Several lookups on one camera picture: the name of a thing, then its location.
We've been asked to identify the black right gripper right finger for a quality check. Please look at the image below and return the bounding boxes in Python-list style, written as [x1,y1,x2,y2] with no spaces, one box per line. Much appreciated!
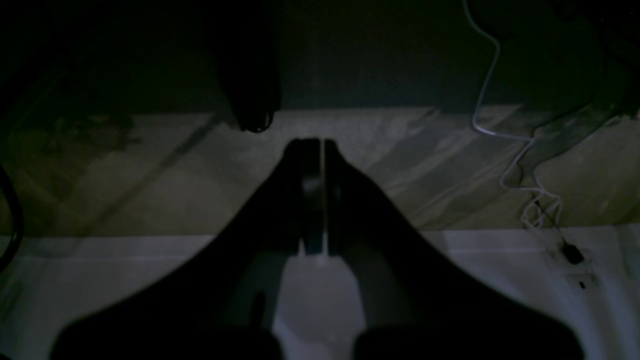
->
[324,140,585,360]

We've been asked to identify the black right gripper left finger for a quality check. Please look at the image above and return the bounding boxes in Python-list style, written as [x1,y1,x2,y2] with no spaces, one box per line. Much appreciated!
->
[50,139,322,360]

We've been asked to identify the black plug adapter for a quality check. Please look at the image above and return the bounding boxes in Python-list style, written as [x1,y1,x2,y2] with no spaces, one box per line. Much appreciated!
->
[560,241,586,265]

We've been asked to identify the white cable on floor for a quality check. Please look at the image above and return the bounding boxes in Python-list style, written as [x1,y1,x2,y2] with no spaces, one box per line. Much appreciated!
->
[462,0,563,228]

